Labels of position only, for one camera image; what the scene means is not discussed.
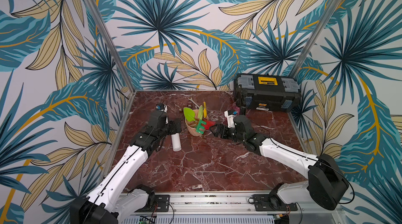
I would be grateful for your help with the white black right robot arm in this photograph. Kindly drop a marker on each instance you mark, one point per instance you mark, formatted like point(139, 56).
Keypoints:
point(325, 185)

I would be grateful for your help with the green toy trowel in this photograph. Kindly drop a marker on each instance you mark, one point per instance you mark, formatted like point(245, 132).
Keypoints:
point(189, 114)

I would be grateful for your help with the aluminium corner post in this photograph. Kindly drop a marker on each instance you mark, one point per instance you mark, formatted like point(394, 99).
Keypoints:
point(322, 22)
point(99, 22)

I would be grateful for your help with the black deli toolbox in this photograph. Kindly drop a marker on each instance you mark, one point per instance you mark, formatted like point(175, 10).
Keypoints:
point(266, 93)

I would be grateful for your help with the aluminium corner post right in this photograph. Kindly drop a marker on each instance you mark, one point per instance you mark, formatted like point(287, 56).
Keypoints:
point(322, 22)

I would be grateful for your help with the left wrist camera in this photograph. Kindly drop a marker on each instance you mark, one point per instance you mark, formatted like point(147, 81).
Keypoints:
point(161, 109)

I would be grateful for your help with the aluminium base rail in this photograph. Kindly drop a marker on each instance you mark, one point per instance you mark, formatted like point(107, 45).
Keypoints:
point(242, 207)

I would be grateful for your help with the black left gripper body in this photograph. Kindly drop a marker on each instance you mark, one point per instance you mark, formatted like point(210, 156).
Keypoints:
point(170, 129)

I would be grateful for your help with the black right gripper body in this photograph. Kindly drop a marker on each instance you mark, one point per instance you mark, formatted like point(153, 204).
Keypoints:
point(220, 131)

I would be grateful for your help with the red toy shovel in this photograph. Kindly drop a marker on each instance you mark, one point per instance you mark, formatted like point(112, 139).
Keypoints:
point(209, 124)

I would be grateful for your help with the aluminium corner post left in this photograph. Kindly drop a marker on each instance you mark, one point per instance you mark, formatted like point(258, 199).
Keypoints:
point(99, 22)

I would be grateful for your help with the pink pressure spray bottle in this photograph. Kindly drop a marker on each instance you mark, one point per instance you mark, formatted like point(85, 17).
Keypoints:
point(239, 110)

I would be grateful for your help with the yellow toy shovel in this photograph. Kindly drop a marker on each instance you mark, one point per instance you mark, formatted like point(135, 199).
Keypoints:
point(204, 110)

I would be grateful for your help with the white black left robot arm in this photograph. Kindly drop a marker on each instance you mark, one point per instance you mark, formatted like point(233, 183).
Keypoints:
point(125, 167)

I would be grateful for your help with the white trigger spray bottle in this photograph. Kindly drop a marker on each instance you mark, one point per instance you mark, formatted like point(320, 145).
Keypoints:
point(176, 142)

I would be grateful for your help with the terracotta plastic flower pot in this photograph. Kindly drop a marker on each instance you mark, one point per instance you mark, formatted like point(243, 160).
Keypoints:
point(192, 125)

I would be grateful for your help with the silver open-end wrench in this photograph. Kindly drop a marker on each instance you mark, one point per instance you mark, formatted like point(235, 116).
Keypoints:
point(196, 105)

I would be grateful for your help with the green toy rake wooden handle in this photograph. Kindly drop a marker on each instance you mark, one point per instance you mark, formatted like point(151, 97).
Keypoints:
point(200, 128)

